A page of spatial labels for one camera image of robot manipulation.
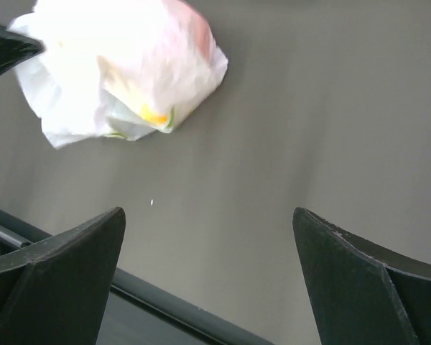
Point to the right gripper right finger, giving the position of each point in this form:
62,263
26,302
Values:
361,292

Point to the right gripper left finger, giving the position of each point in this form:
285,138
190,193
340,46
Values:
55,291

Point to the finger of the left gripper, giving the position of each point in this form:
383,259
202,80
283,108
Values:
16,48

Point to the white plastic bag with fruit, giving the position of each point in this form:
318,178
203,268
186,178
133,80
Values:
117,68

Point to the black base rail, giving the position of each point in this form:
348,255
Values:
137,312

